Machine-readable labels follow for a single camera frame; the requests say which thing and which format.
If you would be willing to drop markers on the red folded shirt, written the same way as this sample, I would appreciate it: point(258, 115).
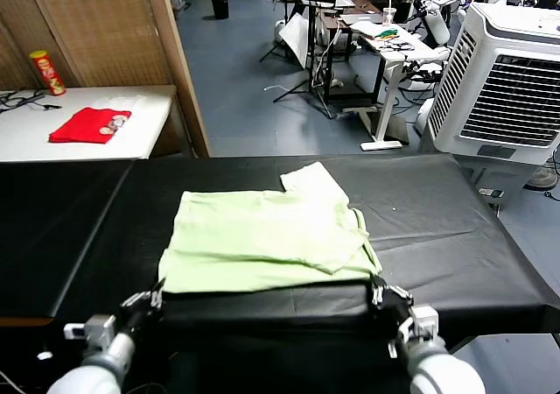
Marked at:
point(85, 127)

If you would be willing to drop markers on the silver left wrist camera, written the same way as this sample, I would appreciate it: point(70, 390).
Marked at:
point(94, 328)

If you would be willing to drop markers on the white humanoid robot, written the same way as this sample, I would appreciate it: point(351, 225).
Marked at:
point(433, 17)

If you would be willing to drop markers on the light green t-shirt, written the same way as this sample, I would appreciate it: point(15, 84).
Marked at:
point(262, 232)

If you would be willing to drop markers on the white power strip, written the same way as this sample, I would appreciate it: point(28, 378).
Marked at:
point(491, 192)

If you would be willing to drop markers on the plastic cup with straw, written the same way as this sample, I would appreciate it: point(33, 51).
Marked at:
point(389, 15)

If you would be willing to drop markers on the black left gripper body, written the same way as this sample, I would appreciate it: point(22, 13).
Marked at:
point(133, 319)

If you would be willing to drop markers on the wooden partition screen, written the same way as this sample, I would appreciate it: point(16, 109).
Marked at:
point(100, 26)

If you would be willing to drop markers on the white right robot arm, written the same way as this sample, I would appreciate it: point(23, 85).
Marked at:
point(437, 372)

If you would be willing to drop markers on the white air cooler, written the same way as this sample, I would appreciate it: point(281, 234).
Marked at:
point(503, 83)

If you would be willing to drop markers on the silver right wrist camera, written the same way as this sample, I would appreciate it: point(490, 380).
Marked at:
point(422, 324)

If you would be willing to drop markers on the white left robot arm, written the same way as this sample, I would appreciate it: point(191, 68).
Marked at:
point(100, 367)

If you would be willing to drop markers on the colourful cloth pile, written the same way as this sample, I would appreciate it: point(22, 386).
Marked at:
point(387, 33)

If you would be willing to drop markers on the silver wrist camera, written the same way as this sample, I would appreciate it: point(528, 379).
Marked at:
point(94, 328)
point(422, 324)

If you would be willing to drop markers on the white panel board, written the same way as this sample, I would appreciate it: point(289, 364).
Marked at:
point(295, 37)

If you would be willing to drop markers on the red yellow chips can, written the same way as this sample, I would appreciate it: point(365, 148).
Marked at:
point(49, 73)

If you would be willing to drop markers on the white side table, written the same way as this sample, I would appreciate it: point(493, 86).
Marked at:
point(26, 135)

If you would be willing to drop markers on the grey laptop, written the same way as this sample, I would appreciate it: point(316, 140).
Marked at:
point(361, 18)

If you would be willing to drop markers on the black trash bin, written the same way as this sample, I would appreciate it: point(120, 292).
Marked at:
point(220, 6)

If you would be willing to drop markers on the white office desk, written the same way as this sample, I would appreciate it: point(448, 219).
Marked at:
point(394, 57)

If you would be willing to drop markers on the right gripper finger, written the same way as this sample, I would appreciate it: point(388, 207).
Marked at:
point(400, 294)
point(377, 292)

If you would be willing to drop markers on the black tripod stand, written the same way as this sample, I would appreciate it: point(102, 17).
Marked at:
point(312, 61)

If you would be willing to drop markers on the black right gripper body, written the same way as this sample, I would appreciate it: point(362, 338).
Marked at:
point(396, 314)

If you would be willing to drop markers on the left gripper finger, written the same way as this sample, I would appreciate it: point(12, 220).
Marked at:
point(139, 301)
point(158, 295)

